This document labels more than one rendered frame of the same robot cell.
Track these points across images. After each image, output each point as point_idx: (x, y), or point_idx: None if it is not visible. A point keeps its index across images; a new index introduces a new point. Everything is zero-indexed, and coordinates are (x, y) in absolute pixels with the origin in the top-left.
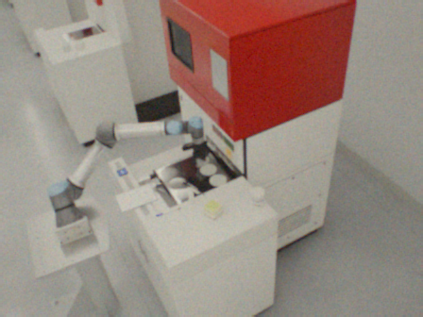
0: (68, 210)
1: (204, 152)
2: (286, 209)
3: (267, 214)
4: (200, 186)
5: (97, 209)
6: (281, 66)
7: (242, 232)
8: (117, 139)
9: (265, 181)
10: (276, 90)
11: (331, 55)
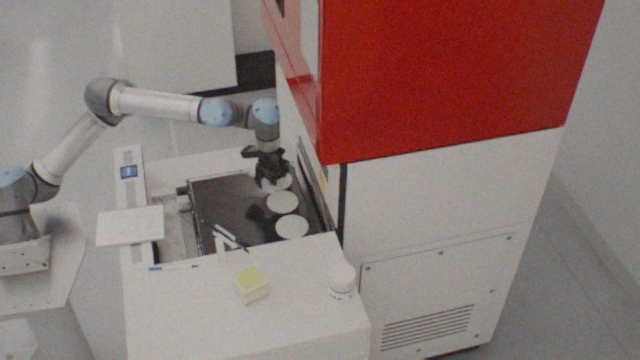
0: (11, 221)
1: (276, 169)
2: (420, 304)
3: (351, 320)
4: (256, 230)
5: (74, 228)
6: (439, 37)
7: (289, 344)
8: (114, 112)
9: (382, 249)
10: (421, 81)
11: (553, 35)
